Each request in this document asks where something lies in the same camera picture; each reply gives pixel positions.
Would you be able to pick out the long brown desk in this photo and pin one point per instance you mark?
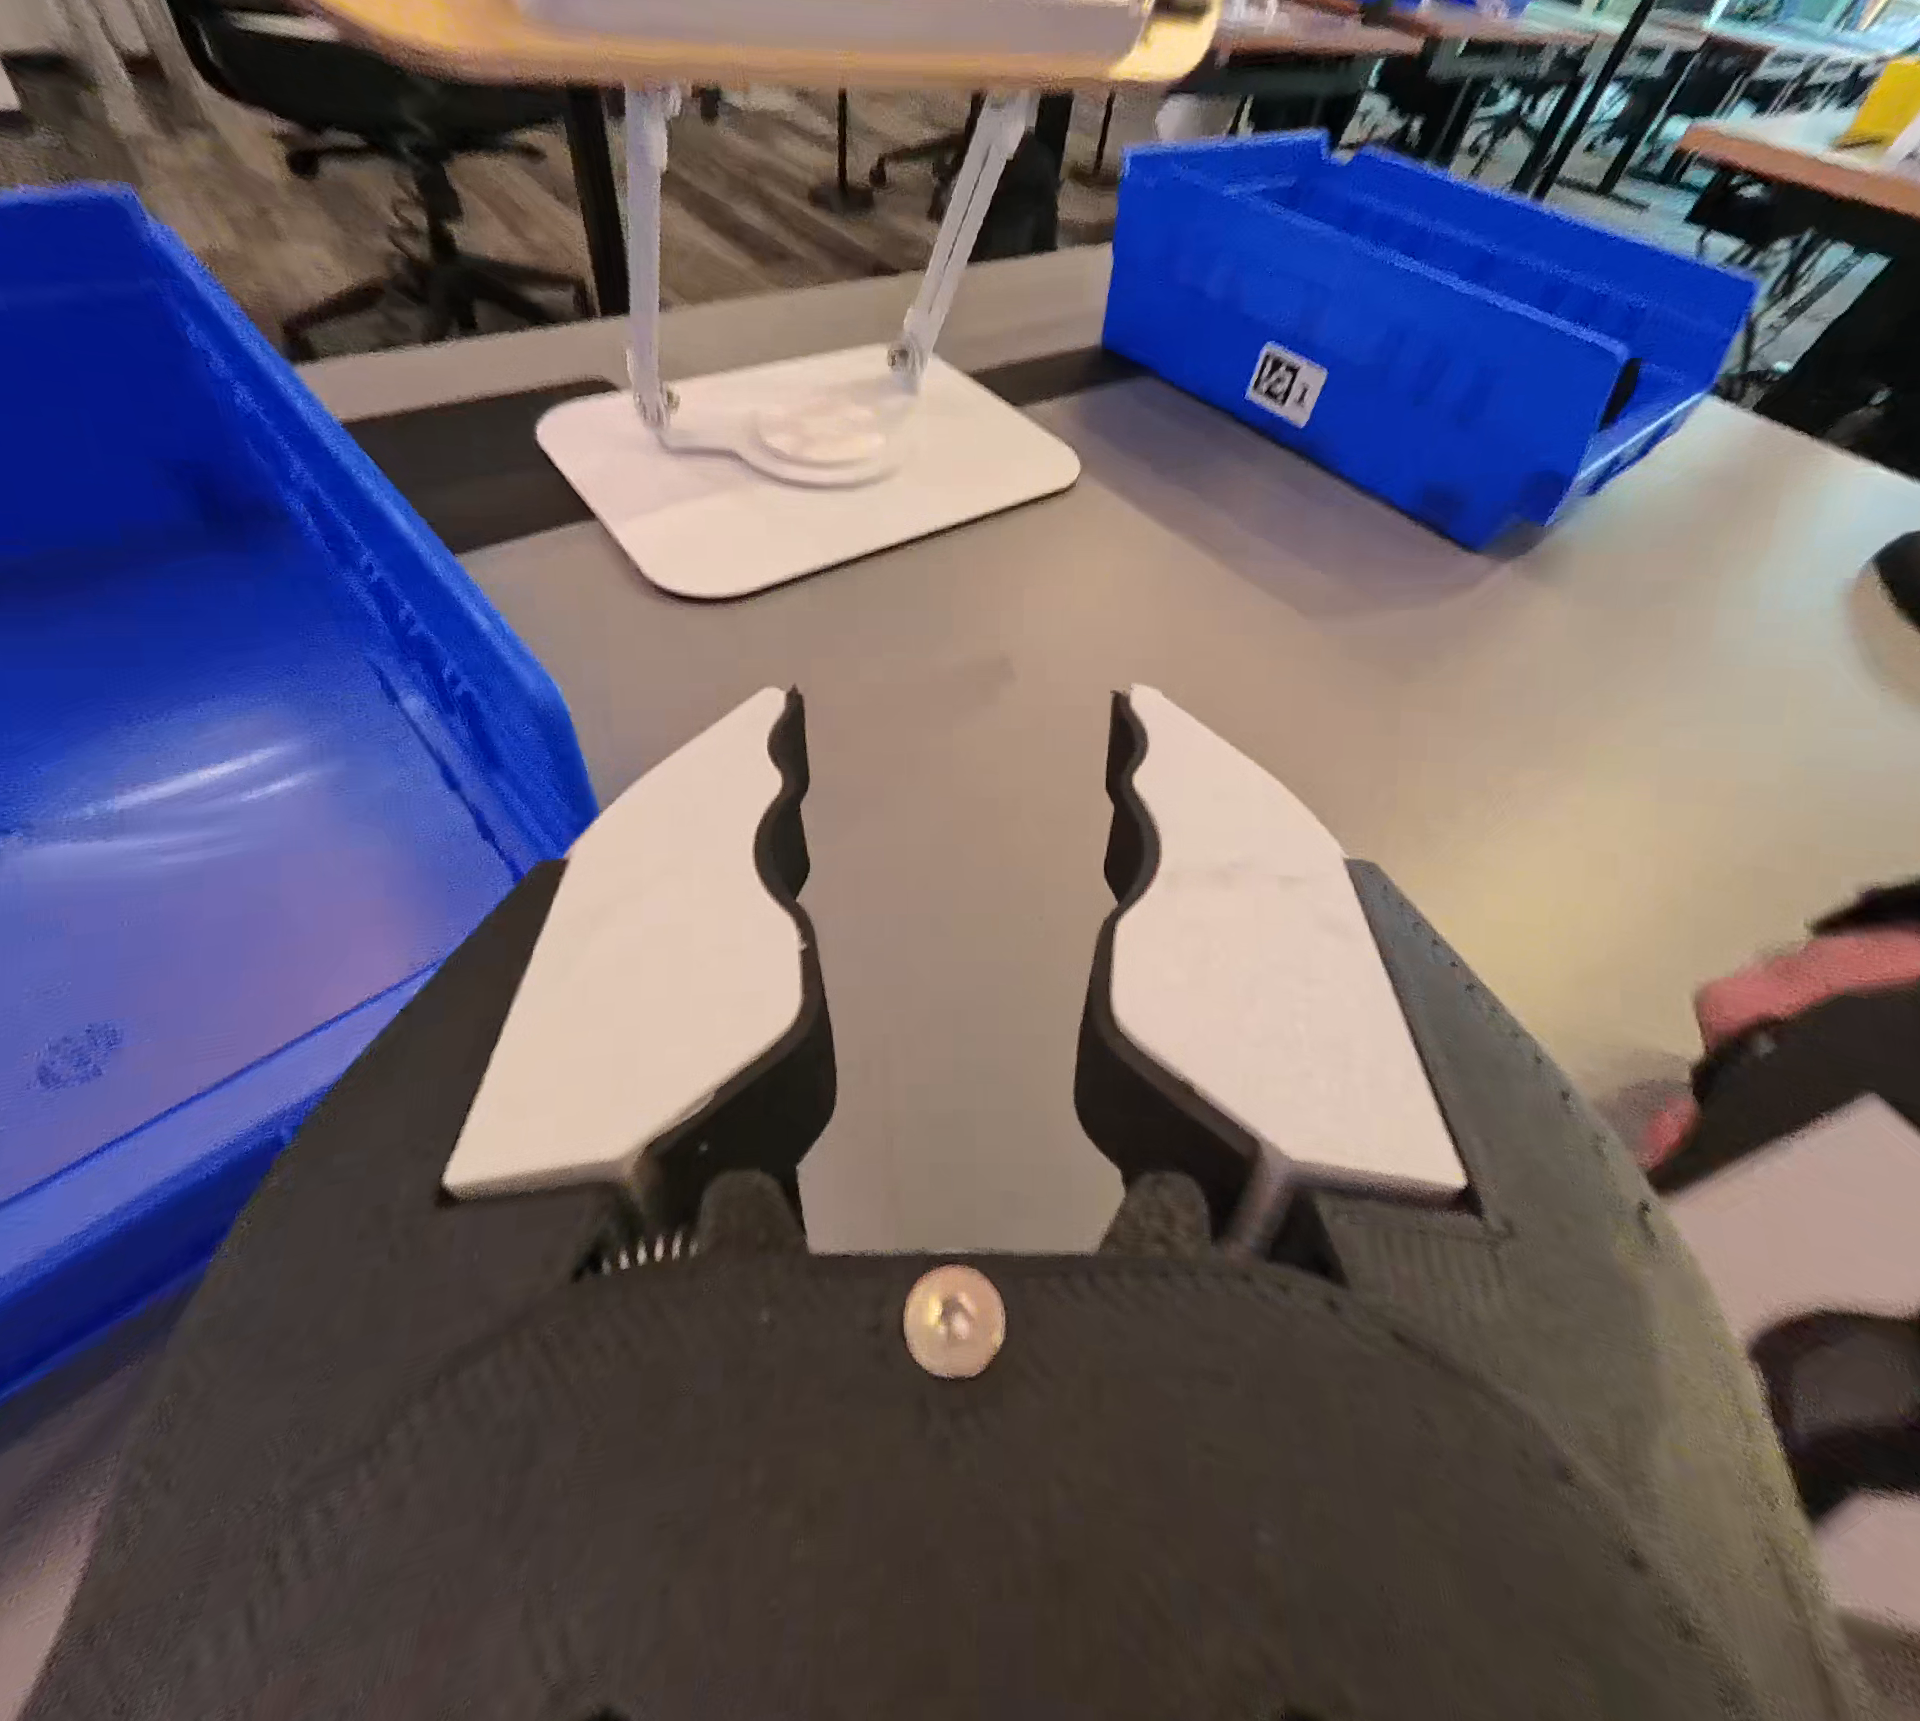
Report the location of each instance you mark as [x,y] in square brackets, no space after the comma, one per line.
[1426,41]

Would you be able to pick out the blue bin with square tag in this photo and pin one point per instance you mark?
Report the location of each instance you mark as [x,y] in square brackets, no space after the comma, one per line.
[1426,401]

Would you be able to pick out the plain blue plastic bin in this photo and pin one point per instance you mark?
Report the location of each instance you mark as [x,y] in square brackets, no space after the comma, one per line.
[226,701]

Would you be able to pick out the wooden table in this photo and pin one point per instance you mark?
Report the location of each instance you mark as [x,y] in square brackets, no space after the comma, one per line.
[1802,169]

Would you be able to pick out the white document stand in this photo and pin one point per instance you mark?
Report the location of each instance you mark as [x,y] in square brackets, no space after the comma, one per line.
[841,505]

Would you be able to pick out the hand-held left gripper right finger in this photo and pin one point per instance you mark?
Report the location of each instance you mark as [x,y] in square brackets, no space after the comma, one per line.
[1276,1000]

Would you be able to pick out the black office chair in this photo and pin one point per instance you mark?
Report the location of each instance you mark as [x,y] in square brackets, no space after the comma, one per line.
[436,176]

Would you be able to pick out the person's right hand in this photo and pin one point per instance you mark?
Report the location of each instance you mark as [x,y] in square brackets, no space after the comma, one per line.
[1802,986]

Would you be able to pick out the yellow box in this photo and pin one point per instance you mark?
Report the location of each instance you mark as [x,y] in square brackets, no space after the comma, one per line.
[1889,100]

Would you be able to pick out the dark rounded object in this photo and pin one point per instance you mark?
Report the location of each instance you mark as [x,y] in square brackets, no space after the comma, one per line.
[1903,582]

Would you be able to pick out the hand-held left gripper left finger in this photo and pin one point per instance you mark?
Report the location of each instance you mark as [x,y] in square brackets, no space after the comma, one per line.
[645,986]

